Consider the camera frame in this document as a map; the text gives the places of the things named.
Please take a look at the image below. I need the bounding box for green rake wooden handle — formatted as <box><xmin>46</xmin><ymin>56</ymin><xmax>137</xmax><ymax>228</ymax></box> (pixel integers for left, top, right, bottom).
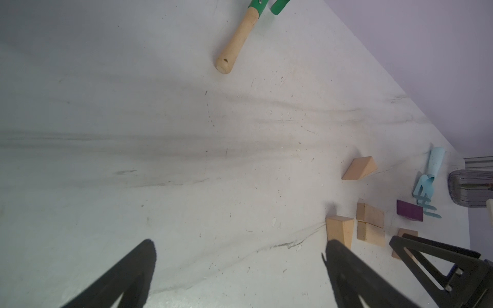
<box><xmin>214</xmin><ymin>0</ymin><xmax>291</xmax><ymax>75</ymax></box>

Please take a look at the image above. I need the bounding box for wooden triangle block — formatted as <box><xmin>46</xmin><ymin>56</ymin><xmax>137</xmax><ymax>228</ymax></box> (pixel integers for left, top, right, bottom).
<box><xmin>392</xmin><ymin>228</ymin><xmax>419</xmax><ymax>261</ymax></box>
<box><xmin>326</xmin><ymin>216</ymin><xmax>355</xmax><ymax>249</ymax></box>
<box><xmin>342</xmin><ymin>157</ymin><xmax>377</xmax><ymax>180</ymax></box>

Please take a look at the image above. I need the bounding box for wooden rectangular block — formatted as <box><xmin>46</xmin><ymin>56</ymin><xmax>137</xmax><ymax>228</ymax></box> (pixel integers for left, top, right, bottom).
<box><xmin>356</xmin><ymin>221</ymin><xmax>386</xmax><ymax>247</ymax></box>
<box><xmin>356</xmin><ymin>202</ymin><xmax>385</xmax><ymax>228</ymax></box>

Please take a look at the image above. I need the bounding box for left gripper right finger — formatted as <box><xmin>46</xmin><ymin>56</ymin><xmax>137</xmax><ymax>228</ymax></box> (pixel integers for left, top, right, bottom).
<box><xmin>322</xmin><ymin>240</ymin><xmax>417</xmax><ymax>307</ymax></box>

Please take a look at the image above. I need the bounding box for purple block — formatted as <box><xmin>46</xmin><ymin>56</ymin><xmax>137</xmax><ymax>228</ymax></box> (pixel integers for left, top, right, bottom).
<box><xmin>396</xmin><ymin>200</ymin><xmax>424</xmax><ymax>222</ymax></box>

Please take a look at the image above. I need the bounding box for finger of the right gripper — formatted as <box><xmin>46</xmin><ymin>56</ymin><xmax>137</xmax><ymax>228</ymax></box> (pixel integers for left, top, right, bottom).
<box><xmin>390</xmin><ymin>234</ymin><xmax>492</xmax><ymax>307</ymax></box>

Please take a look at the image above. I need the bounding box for dark glass vase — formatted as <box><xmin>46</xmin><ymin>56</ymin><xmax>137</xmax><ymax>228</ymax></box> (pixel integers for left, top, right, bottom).
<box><xmin>448</xmin><ymin>169</ymin><xmax>492</xmax><ymax>208</ymax></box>

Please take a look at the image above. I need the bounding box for light blue toy fork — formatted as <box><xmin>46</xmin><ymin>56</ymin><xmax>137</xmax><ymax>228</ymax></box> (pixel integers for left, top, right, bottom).
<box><xmin>412</xmin><ymin>147</ymin><xmax>445</xmax><ymax>219</ymax></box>

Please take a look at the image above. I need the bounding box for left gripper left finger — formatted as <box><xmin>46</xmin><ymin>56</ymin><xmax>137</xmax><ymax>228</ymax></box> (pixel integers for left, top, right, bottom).
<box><xmin>64</xmin><ymin>239</ymin><xmax>157</xmax><ymax>307</ymax></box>

